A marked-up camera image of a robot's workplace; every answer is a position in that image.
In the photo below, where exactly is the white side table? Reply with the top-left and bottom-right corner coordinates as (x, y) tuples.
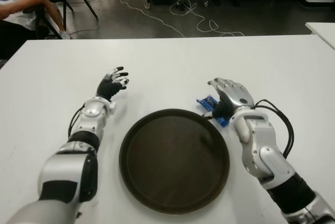
(305, 21), (335, 51)

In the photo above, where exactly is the round dark brown tray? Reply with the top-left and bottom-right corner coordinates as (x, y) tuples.
(119, 108), (231, 215)

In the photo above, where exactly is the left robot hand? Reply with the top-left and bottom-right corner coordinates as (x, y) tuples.
(96, 66), (130, 102)

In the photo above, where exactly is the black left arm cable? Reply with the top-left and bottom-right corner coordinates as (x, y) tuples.
(68, 104), (86, 137)

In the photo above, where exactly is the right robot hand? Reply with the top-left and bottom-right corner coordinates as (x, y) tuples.
(203, 77), (255, 119)

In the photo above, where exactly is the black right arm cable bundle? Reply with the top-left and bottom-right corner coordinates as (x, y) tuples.
(252, 99), (295, 160)

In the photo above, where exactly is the white floor cable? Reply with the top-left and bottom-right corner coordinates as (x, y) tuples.
(115, 0), (245, 38)

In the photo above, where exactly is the blue Oreo cookie package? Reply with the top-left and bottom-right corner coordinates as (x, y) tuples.
(196, 94), (231, 129)

